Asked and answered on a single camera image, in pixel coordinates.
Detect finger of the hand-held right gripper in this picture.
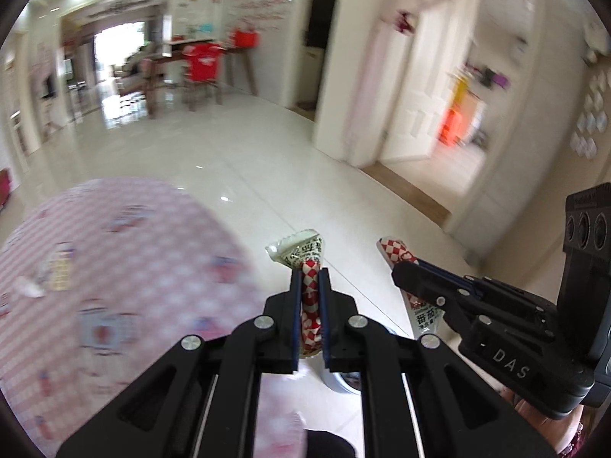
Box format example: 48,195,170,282
415,256,559,318
391,260,484,340

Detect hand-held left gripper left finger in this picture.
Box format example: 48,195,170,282
56,268,302,458

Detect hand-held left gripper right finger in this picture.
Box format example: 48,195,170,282
319,267,559,458

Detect red checked sauce sachet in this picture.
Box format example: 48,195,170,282
265,229,325,358
377,237,449,339

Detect person's right hand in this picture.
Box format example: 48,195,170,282
499,386,580,458

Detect dark cloth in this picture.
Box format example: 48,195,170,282
305,430,358,458

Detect orange storage box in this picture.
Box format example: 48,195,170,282
439,110,462,147

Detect pink checked tablecloth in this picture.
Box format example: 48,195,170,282
0,176,306,458

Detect white door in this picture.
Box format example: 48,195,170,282
346,21,416,165

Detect white cabinet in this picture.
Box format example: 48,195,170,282
303,45,325,106

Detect red covered chair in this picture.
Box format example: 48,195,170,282
184,45,224,106

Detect red shirt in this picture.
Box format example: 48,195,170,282
183,43,225,81

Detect crumpled white tissue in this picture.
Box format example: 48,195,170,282
12,276,47,299

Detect red tote bag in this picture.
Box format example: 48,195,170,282
231,29,261,50

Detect wooden dining table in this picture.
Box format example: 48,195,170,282
143,40,259,118

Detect group of white wall papers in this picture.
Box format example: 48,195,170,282
570,71,611,158

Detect rows of wall certificates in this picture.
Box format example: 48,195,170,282
229,0,294,34

